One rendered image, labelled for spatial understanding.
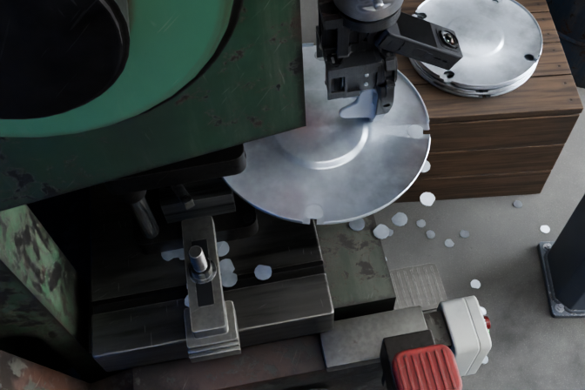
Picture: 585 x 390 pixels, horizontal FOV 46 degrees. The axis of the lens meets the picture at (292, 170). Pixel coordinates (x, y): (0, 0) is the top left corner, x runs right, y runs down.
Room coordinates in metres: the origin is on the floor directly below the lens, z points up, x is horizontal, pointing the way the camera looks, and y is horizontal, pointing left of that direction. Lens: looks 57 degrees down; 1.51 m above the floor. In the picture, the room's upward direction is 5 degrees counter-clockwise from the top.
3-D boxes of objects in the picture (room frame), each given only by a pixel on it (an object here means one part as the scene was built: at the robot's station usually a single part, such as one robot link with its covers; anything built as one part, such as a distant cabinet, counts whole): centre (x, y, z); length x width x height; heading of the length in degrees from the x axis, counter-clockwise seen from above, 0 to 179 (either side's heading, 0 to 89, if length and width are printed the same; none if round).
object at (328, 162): (0.53, -0.04, 0.79); 0.29 x 0.29 x 0.01
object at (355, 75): (0.54, -0.09, 0.94); 0.09 x 0.08 x 0.12; 96
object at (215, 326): (0.34, 0.12, 0.76); 0.17 x 0.06 x 0.10; 6
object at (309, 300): (0.51, 0.13, 0.68); 0.45 x 0.30 x 0.06; 6
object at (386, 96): (0.52, -0.11, 0.88); 0.05 x 0.02 x 0.09; 6
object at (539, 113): (1.03, -0.42, 0.18); 0.40 x 0.38 x 0.35; 89
